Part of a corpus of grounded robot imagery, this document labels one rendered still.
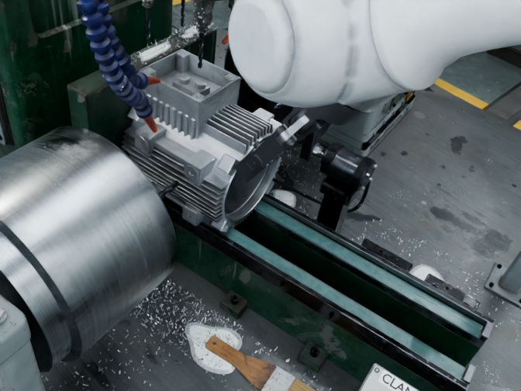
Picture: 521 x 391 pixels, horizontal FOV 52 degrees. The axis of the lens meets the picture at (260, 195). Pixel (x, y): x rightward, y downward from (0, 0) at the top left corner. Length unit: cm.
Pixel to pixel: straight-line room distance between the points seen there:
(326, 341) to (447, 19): 63
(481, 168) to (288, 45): 113
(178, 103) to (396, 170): 66
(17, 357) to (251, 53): 35
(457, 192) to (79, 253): 95
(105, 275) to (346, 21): 39
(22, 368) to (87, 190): 19
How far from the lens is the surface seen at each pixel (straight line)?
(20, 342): 53
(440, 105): 163
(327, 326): 87
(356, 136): 126
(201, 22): 73
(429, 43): 37
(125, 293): 66
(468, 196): 133
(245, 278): 90
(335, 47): 35
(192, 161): 78
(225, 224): 85
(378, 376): 61
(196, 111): 79
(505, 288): 116
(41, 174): 64
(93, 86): 81
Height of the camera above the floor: 158
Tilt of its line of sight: 43 degrees down
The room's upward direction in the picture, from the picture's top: 10 degrees clockwise
